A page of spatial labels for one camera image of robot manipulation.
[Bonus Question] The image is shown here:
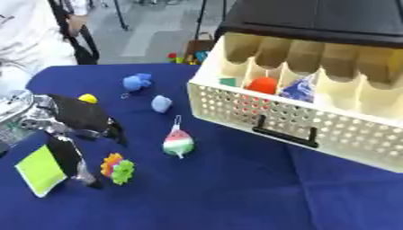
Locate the orange round toy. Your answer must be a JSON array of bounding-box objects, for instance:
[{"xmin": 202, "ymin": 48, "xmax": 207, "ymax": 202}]
[{"xmin": 244, "ymin": 76, "xmax": 279, "ymax": 95}]

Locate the blue and white patterned toy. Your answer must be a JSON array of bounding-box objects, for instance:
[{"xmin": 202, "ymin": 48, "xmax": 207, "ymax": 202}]
[{"xmin": 278, "ymin": 75, "xmax": 318, "ymax": 103}]

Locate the watermelon slice soft toy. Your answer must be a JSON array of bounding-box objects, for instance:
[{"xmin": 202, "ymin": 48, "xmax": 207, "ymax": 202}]
[{"xmin": 160, "ymin": 114, "xmax": 197, "ymax": 160}]

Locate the pale drawer with compartments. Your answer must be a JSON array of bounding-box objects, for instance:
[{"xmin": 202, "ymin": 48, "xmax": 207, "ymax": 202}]
[{"xmin": 185, "ymin": 31, "xmax": 403, "ymax": 173}]

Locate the brown bag with toys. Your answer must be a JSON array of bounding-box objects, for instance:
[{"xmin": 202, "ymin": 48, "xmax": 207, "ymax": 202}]
[{"xmin": 165, "ymin": 31, "xmax": 218, "ymax": 66}]

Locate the person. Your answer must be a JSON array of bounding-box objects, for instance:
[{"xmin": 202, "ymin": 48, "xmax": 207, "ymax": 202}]
[{"xmin": 0, "ymin": 0, "xmax": 101, "ymax": 100}]

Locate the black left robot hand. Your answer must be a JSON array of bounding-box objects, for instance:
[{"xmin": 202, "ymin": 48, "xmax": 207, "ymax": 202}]
[{"xmin": 44, "ymin": 93, "xmax": 130, "ymax": 190}]

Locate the blue soft toy with ring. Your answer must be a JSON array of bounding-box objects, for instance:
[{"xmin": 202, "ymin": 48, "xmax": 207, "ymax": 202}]
[{"xmin": 120, "ymin": 72, "xmax": 155, "ymax": 100}]

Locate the black cabinet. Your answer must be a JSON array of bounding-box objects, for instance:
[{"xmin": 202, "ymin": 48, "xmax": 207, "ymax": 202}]
[{"xmin": 214, "ymin": 0, "xmax": 403, "ymax": 49}]

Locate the light blue soft toy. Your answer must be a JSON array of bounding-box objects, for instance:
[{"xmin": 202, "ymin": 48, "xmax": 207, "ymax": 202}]
[{"xmin": 149, "ymin": 94, "xmax": 175, "ymax": 114}]

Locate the black tripod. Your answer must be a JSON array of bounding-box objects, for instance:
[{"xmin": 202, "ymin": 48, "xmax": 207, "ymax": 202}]
[{"xmin": 112, "ymin": 0, "xmax": 131, "ymax": 31}]

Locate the yellow round toy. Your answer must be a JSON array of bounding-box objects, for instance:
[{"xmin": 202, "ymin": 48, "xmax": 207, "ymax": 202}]
[{"xmin": 76, "ymin": 93, "xmax": 100, "ymax": 105}]

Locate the yellow-green flat card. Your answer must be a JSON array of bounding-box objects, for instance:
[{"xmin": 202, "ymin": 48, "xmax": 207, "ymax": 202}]
[{"xmin": 13, "ymin": 145, "xmax": 69, "ymax": 199}]

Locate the black drawer handle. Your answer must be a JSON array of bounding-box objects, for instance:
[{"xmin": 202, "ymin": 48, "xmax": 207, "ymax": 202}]
[{"xmin": 250, "ymin": 114, "xmax": 321, "ymax": 149}]

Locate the green flat piece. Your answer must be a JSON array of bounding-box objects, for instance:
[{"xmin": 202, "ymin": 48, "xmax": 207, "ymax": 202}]
[{"xmin": 219, "ymin": 77, "xmax": 238, "ymax": 87}]

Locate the orange and green gear toy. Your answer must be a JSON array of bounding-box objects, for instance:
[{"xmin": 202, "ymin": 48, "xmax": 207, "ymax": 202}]
[{"xmin": 99, "ymin": 152, "xmax": 138, "ymax": 186}]

